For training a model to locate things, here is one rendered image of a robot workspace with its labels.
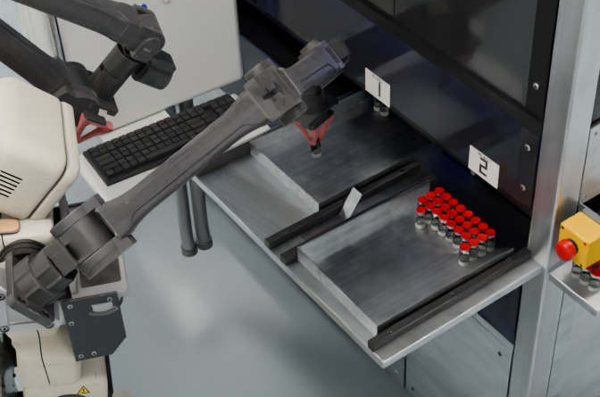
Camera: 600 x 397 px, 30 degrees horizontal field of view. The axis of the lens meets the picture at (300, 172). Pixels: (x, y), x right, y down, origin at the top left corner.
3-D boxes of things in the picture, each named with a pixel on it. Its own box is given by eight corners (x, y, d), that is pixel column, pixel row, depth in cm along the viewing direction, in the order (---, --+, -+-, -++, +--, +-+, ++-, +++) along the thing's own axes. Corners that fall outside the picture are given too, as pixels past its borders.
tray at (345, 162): (370, 96, 266) (370, 85, 264) (442, 152, 249) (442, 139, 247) (250, 153, 252) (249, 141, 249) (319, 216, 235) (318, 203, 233)
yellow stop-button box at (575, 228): (582, 233, 217) (587, 205, 212) (610, 253, 212) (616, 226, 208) (554, 250, 214) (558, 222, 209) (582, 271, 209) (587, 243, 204)
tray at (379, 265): (428, 191, 240) (429, 178, 237) (512, 260, 223) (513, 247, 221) (297, 259, 226) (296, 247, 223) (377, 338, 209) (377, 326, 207)
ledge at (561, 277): (597, 249, 227) (598, 242, 226) (646, 285, 219) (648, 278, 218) (547, 279, 221) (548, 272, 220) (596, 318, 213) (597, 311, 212)
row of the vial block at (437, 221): (422, 210, 235) (423, 194, 232) (479, 259, 224) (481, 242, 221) (414, 214, 234) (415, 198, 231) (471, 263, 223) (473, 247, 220)
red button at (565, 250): (565, 246, 212) (568, 230, 210) (581, 258, 210) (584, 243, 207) (551, 254, 211) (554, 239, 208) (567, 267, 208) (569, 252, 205)
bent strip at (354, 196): (354, 207, 237) (354, 186, 233) (362, 215, 235) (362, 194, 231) (300, 235, 231) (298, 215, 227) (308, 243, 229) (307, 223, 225)
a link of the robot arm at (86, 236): (35, 255, 177) (57, 282, 177) (80, 218, 174) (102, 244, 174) (59, 241, 186) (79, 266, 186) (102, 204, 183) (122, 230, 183)
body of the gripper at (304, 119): (339, 105, 235) (337, 78, 230) (308, 131, 230) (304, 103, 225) (316, 95, 239) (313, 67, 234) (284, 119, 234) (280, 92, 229)
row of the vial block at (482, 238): (430, 205, 236) (431, 189, 233) (488, 253, 224) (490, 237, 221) (422, 210, 235) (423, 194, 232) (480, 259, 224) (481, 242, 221)
